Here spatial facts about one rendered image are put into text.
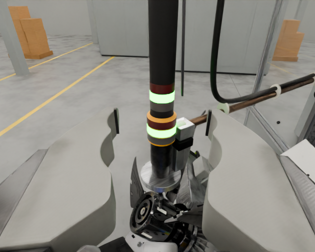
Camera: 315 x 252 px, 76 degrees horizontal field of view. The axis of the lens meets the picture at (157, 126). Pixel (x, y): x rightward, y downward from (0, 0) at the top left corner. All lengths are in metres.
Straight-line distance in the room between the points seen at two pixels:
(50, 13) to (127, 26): 7.97
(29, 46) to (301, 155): 8.54
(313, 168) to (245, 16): 5.40
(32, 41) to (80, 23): 5.86
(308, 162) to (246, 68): 5.56
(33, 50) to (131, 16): 3.64
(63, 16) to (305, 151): 14.26
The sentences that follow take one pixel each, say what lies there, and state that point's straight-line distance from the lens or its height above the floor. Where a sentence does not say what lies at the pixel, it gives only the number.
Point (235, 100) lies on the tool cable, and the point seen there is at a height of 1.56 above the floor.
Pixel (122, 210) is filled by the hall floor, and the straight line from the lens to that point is 2.14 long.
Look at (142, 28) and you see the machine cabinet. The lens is 7.55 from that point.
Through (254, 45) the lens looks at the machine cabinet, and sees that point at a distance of 6.09.
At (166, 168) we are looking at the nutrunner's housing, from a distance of 0.34.
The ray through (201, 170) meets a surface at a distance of 0.83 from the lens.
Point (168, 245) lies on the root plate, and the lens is 0.60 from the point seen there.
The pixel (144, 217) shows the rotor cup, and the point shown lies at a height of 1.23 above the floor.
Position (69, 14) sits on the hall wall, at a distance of 14.32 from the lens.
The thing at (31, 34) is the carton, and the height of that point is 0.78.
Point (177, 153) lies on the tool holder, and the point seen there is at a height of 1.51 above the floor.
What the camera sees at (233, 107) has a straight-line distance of 0.40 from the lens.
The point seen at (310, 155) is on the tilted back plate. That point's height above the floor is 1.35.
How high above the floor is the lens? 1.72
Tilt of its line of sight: 32 degrees down
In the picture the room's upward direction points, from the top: straight up
